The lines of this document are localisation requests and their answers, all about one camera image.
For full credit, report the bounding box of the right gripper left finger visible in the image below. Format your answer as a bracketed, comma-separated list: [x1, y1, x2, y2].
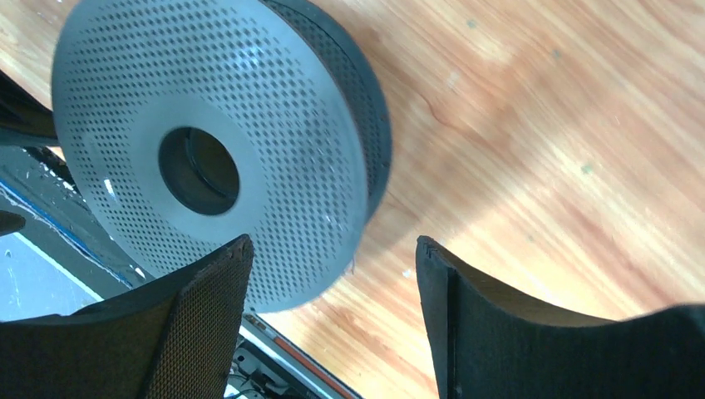
[1, 235, 254, 398]

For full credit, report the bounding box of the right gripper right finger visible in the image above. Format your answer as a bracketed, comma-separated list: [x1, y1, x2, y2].
[416, 236, 704, 398]

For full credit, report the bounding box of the black cable spool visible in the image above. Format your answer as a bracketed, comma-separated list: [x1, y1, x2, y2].
[52, 1, 392, 313]

